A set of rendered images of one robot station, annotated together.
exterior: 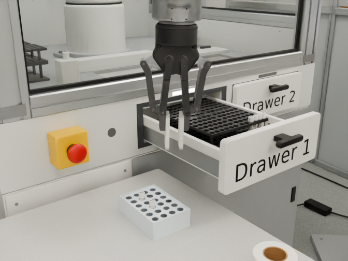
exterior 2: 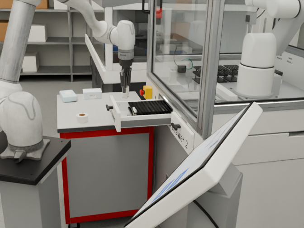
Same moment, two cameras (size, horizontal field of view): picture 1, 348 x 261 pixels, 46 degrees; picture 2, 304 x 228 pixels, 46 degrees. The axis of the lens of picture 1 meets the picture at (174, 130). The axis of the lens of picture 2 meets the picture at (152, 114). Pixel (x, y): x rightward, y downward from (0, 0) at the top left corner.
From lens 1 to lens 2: 2.49 m
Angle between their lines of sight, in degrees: 102
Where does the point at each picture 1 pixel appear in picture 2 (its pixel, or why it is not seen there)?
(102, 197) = not seen: hidden behind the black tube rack
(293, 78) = (187, 133)
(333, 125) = not seen: outside the picture
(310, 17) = (200, 102)
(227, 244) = (99, 120)
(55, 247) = not seen: hidden behind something
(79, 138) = (144, 89)
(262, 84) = (177, 120)
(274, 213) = (183, 219)
